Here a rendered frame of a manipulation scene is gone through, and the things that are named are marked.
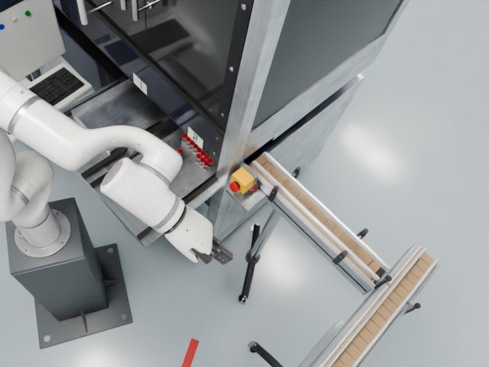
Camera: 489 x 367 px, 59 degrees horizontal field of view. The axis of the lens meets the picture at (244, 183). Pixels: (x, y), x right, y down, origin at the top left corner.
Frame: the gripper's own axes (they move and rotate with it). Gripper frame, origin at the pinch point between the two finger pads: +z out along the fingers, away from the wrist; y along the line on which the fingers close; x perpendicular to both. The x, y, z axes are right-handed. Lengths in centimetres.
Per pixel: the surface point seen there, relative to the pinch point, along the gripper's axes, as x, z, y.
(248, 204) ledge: -21, 36, -66
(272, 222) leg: -27, 59, -78
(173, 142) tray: -34, 3, -89
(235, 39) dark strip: 24, -22, -48
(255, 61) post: 25, -16, -44
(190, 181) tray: -34, 15, -72
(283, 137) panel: -1, 38, -98
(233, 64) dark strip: 18, -17, -51
